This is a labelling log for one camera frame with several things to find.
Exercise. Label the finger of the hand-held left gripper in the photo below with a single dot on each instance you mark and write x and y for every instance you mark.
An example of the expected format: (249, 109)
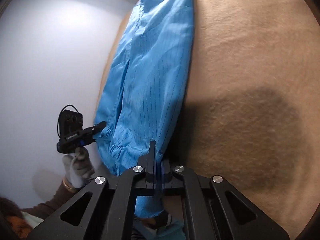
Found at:
(99, 126)

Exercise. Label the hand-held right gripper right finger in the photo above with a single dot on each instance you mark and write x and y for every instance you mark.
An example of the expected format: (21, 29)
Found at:
(163, 171)

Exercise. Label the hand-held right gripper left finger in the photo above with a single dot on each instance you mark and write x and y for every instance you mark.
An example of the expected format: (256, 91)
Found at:
(152, 165)

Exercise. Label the blue pinstriped garment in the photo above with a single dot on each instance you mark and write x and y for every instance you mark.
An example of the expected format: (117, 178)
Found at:
(150, 67)

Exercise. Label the person's left forearm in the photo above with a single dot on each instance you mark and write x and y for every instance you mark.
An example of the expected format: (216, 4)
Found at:
(50, 205)

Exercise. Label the person's left hand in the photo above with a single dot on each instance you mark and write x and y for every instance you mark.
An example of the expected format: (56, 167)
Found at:
(77, 167)

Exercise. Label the orange knit cloth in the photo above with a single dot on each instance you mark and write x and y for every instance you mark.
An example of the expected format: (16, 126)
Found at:
(15, 226)

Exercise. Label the tan blanket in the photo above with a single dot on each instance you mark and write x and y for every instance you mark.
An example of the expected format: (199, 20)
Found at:
(250, 80)

